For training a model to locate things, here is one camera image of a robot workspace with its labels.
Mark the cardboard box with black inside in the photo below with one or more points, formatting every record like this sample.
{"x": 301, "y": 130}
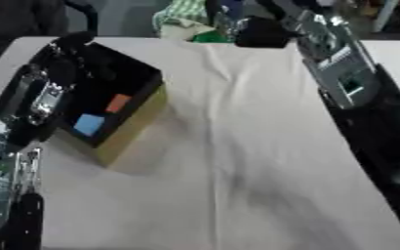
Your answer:
{"x": 130, "y": 121}

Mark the blue block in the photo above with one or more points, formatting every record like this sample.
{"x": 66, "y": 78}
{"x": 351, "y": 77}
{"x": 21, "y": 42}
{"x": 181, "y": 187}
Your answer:
{"x": 89, "y": 124}

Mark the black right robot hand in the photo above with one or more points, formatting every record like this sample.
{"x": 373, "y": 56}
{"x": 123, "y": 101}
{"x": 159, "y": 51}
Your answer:
{"x": 265, "y": 33}

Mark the green flat object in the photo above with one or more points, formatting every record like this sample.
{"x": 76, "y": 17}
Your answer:
{"x": 212, "y": 37}

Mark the orange block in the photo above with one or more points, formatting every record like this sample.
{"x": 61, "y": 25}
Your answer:
{"x": 118, "y": 103}

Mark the silver and black right robot arm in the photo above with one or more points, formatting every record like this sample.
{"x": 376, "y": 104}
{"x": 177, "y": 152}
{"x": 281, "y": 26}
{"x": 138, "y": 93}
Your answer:
{"x": 374, "y": 130}

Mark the green and white checked cloth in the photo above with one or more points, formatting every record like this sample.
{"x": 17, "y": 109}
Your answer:
{"x": 183, "y": 14}

